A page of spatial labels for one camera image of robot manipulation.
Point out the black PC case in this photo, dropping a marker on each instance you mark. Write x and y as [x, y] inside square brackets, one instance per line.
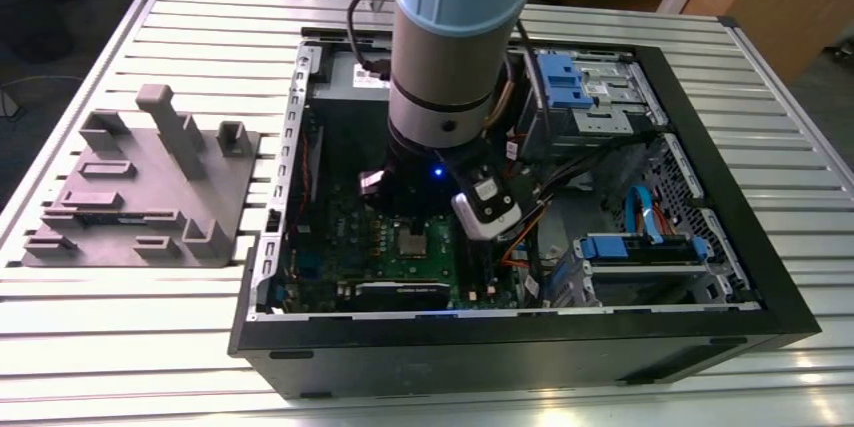
[467, 362]

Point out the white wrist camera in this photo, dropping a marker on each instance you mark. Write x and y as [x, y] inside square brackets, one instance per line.
[487, 207]

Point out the grey power supply unit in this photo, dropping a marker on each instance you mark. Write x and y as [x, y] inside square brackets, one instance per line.
[347, 122]

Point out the blue plastic drive latch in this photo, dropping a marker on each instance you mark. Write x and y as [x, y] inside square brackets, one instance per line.
[567, 82]

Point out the metal drive cage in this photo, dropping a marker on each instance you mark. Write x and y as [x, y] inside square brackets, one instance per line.
[603, 122]

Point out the green motherboard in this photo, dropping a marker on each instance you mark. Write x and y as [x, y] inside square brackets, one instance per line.
[441, 262]

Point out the black table corner cap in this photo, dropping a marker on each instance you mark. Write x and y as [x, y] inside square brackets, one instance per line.
[729, 22]

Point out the black graphics card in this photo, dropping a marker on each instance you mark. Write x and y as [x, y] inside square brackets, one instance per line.
[394, 297]

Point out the wooden cabinet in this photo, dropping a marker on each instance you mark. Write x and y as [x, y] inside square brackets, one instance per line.
[794, 2]

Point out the black chair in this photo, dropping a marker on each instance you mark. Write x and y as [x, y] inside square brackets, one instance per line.
[34, 22]

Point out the silver CPU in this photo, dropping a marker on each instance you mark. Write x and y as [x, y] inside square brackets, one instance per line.
[410, 246]

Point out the blue drive rail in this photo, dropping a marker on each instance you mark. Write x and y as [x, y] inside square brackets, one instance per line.
[557, 282]

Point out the black RAM slot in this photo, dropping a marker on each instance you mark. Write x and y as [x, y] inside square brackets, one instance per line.
[467, 272]

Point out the blue VGA port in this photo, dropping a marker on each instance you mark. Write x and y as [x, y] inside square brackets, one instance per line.
[309, 267]

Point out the RAM stick with white label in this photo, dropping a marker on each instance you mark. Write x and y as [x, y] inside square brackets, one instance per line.
[114, 221]

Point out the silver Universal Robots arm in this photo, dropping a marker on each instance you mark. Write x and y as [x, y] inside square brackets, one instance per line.
[454, 72]

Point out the small blue connector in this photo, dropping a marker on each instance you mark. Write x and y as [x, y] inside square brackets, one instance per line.
[279, 296]

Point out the hard disk in blue carrier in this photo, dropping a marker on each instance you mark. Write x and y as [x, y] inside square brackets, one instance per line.
[603, 247]

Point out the grey parts rack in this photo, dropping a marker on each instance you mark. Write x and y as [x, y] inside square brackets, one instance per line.
[147, 187]

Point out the metal disk bay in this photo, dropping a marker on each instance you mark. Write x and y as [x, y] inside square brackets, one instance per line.
[641, 269]

